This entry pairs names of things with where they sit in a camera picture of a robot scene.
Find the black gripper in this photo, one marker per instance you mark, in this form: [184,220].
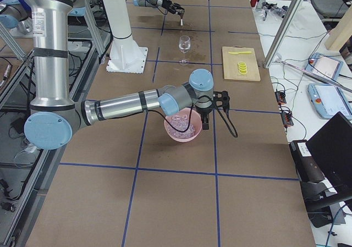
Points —
[204,111]
[166,4]

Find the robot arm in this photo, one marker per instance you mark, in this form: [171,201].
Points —
[55,117]
[149,3]

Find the clear ice cubes pile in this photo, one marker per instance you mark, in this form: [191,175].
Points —
[179,127]

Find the clear wine glass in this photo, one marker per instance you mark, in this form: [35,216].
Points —
[184,47]

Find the pink bowl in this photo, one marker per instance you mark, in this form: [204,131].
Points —
[194,118]

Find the bamboo cutting board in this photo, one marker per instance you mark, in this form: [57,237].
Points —
[230,64]

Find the yellow plastic knife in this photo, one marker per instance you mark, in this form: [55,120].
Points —
[240,52]

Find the black box device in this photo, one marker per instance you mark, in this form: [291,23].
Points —
[306,167]

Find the teach pendant near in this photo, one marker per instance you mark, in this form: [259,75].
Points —
[328,100]

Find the teach pendant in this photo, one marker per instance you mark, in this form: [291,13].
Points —
[325,66]
[328,100]

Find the teach pendant far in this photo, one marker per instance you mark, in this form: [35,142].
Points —
[325,66]

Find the black laptop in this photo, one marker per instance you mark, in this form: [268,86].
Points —
[330,147]

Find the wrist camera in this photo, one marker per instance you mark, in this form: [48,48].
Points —
[222,99]

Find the white pedestal base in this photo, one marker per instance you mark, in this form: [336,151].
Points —
[125,56]

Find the aluminium frame post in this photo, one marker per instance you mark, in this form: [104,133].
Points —
[282,31]

